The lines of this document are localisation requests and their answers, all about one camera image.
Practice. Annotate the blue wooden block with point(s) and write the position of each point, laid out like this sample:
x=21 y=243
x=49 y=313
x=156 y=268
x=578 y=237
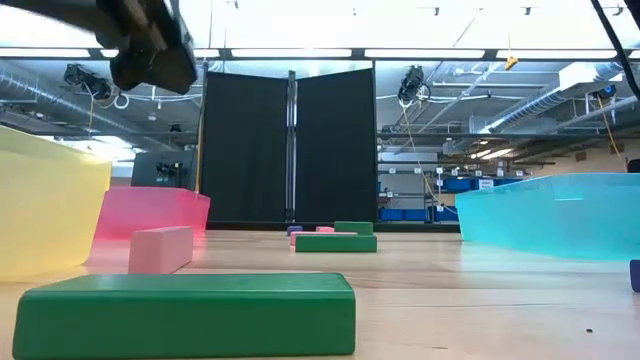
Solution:
x=294 y=230
x=635 y=276

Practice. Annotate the black equipment cart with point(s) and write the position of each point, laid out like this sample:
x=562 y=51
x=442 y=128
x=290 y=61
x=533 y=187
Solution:
x=162 y=170

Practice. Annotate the black partition panel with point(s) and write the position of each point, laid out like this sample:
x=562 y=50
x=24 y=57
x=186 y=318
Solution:
x=336 y=150
x=245 y=150

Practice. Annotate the pink translucent plastic bin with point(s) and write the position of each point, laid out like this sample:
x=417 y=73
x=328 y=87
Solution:
x=150 y=207

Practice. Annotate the yellow translucent plastic bin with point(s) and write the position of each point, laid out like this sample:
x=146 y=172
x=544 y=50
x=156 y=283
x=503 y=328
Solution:
x=45 y=210

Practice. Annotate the green wooden block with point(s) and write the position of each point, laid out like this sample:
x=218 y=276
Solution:
x=335 y=244
x=354 y=227
x=185 y=320

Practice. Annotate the blue storage bin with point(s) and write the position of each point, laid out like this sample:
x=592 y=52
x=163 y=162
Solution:
x=507 y=181
x=391 y=215
x=416 y=215
x=457 y=185
x=445 y=215

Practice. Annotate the cyan translucent plastic bin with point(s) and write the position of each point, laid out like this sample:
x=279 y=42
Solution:
x=550 y=220

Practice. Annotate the silver ventilation duct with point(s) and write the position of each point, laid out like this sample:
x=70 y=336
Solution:
x=540 y=102
x=50 y=100

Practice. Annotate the metal partition post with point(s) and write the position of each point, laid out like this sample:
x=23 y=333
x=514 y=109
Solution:
x=291 y=150

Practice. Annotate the black horizontal frame bar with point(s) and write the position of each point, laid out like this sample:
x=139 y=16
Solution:
x=430 y=53

